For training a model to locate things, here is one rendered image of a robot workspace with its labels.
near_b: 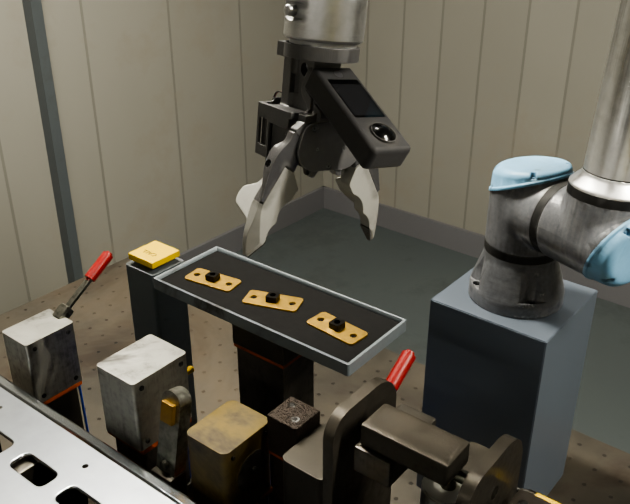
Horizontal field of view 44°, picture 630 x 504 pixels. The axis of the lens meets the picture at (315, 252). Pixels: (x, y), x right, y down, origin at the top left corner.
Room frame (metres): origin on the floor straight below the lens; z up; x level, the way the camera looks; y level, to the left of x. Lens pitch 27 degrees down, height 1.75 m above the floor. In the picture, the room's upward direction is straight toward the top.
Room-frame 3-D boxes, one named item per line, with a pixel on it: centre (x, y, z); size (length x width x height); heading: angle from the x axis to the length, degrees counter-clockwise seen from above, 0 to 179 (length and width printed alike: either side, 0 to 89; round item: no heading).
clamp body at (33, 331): (1.09, 0.44, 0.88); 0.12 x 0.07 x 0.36; 142
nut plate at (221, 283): (1.05, 0.16, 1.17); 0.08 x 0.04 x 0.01; 60
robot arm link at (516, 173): (1.10, -0.33, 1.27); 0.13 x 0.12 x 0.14; 32
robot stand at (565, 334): (1.11, -0.33, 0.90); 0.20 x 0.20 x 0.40; 51
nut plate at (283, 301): (0.98, 0.06, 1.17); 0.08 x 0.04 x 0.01; 71
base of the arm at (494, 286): (1.11, -0.33, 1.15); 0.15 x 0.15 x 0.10
